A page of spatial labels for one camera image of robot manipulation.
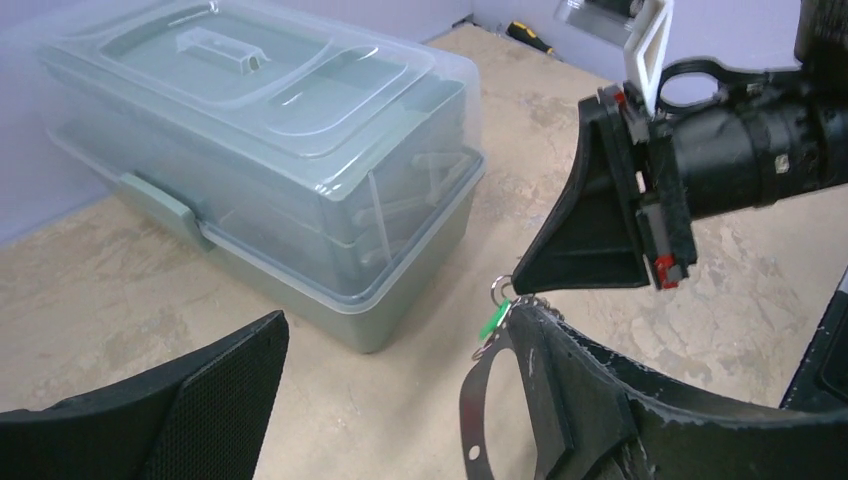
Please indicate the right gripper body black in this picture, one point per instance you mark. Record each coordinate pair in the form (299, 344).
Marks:
(647, 177)

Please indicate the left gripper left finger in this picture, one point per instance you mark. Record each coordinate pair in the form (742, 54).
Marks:
(203, 415)

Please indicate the yellow black screwdriver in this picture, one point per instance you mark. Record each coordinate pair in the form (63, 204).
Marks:
(524, 34)

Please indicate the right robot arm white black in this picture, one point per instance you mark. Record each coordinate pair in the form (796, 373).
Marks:
(679, 142)

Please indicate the metal key organizer plate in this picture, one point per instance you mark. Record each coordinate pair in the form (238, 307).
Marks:
(519, 334)

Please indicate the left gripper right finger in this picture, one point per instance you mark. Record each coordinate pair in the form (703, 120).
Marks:
(628, 421)

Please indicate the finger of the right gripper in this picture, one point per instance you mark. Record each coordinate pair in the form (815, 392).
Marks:
(590, 239)

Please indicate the metal split keyring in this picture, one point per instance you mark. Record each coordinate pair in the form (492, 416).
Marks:
(501, 290)

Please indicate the green capped key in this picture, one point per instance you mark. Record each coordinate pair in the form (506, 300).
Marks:
(495, 320)

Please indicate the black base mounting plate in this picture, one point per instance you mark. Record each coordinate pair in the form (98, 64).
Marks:
(820, 381)

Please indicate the clear plastic storage box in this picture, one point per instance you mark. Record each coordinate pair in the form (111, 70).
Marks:
(328, 166)

